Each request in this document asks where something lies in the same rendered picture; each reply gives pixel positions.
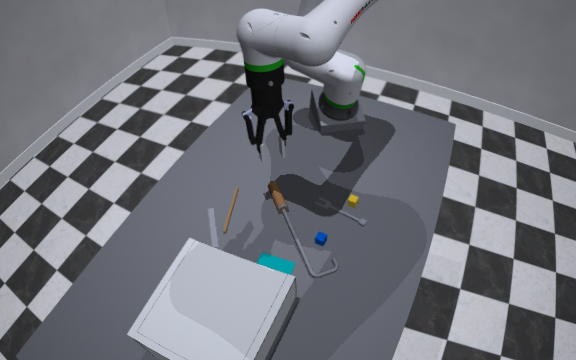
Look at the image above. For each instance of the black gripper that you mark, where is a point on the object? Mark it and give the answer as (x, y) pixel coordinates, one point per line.
(261, 107)

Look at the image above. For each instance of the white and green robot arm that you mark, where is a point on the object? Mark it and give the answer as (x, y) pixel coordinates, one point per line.
(311, 39)

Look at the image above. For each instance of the teal square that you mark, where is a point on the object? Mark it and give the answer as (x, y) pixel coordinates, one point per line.
(276, 263)

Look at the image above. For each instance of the yellow cube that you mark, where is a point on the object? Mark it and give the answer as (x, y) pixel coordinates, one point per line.
(352, 201)

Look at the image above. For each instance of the pale grey flat bar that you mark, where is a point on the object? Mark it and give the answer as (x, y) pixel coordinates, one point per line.
(213, 230)

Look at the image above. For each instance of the blue cube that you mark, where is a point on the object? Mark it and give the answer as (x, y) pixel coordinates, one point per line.
(321, 238)

